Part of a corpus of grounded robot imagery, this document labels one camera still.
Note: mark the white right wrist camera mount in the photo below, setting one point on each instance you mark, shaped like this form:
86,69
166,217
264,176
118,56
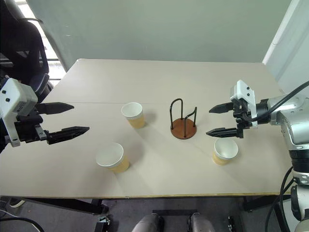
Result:
244,91

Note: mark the black office chair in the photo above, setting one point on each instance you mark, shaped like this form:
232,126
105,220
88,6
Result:
21,48

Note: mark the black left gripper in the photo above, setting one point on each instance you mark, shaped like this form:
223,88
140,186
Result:
29,130

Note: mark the black table frame leg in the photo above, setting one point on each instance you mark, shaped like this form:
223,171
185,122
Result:
72,205
260,204

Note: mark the dark gray rounded shape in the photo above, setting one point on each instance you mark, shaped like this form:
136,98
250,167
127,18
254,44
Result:
148,223
200,223

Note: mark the yellow paper cup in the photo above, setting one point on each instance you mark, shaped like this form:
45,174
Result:
120,164
135,118
220,158

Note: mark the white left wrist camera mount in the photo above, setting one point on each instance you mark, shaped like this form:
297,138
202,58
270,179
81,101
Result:
15,101

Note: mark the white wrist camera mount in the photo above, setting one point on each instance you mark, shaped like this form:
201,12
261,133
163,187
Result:
244,91
15,101

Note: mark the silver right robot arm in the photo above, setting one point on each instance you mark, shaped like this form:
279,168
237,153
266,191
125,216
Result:
297,125

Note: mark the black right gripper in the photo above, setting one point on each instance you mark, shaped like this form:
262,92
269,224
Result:
241,116

